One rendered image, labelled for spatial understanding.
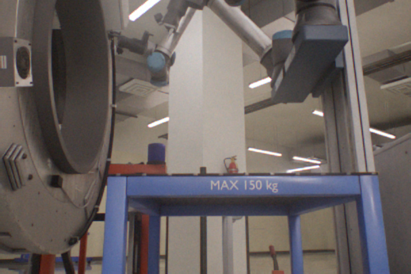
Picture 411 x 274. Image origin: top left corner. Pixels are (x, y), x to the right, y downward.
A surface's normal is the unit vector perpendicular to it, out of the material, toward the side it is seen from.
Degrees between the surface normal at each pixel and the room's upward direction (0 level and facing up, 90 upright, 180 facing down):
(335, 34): 90
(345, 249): 90
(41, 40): 102
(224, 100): 90
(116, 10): 138
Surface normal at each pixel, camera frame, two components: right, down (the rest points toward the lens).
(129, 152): 0.64, -0.22
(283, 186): 0.01, -0.29
